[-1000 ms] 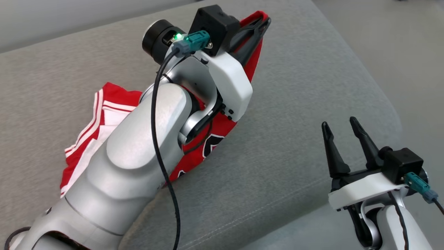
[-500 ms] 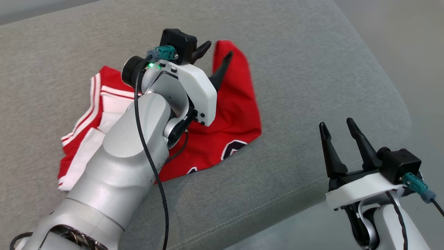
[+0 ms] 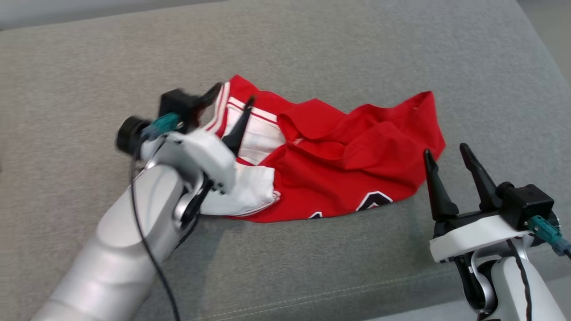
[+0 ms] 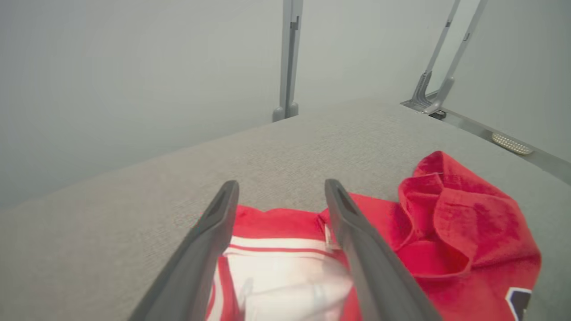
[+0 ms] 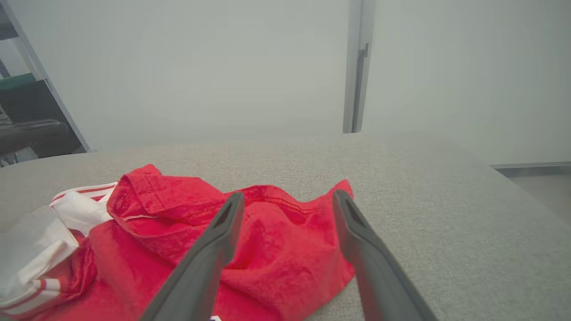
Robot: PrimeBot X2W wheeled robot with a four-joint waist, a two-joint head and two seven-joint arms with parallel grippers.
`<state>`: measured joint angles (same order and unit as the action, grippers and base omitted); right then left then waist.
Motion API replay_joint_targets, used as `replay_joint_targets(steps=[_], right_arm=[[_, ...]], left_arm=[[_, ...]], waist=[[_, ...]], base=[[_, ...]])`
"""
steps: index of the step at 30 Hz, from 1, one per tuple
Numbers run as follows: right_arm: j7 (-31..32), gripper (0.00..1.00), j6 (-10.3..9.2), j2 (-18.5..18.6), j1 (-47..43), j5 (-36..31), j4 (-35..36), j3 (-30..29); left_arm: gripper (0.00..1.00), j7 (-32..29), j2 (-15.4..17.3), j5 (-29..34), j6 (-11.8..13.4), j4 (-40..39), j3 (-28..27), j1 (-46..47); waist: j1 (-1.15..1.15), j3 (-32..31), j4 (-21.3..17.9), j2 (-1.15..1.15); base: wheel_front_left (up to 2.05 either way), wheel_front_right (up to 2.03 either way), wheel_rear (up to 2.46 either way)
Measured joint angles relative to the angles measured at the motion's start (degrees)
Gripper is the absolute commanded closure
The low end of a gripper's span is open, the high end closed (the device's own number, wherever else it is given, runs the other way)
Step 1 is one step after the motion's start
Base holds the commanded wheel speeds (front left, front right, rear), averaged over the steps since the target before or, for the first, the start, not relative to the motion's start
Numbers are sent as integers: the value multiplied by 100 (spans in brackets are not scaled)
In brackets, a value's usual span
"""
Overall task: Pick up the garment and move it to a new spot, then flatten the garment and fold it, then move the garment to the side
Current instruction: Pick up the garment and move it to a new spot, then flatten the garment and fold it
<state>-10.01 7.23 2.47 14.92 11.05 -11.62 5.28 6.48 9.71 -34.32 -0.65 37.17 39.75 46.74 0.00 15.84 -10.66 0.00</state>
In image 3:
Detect teal cable connector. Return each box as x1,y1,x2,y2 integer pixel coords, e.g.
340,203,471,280
142,112,181,141
526,215,571,257

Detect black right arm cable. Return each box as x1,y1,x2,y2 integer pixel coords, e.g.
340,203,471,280
506,241,532,321

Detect red white jersey shirt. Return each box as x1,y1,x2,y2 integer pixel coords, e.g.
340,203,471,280
201,74,447,223

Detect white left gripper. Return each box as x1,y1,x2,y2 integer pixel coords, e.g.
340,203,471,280
154,82,256,195

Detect teal right cable connector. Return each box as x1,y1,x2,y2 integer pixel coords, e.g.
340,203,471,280
526,215,571,257

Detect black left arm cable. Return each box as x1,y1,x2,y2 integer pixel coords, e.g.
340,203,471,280
128,134,181,321

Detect teal left cable connector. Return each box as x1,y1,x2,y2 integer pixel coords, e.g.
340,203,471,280
142,112,181,141

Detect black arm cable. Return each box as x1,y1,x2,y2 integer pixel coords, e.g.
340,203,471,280
128,134,181,321
506,241,532,321

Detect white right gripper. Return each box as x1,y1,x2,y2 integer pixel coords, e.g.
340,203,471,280
423,143,535,263

